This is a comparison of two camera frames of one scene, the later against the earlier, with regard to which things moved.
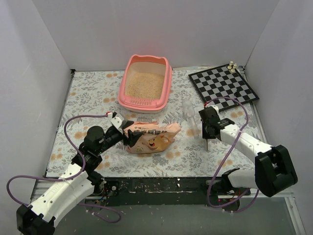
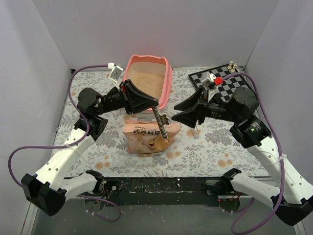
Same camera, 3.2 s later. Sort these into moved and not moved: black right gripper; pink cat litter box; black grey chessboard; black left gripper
Moved: black right gripper; black left gripper
Not moved: pink cat litter box; black grey chessboard
